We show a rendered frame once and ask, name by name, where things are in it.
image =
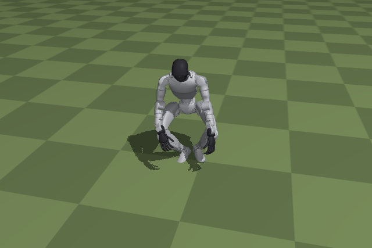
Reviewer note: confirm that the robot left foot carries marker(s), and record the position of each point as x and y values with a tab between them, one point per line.
199	154

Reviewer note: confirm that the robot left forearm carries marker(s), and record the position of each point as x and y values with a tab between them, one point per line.
209	119

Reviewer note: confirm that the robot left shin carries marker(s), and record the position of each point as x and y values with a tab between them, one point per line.
203	141

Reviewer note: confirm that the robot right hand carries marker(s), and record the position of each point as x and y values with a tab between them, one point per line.
163	139

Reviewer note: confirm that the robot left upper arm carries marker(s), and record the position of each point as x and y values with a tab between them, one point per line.
202	82

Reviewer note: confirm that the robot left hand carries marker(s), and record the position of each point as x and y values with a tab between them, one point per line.
210	143

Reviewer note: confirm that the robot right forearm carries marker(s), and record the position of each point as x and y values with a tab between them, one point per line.
158	117

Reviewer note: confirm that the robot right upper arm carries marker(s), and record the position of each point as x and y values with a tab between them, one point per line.
161	90

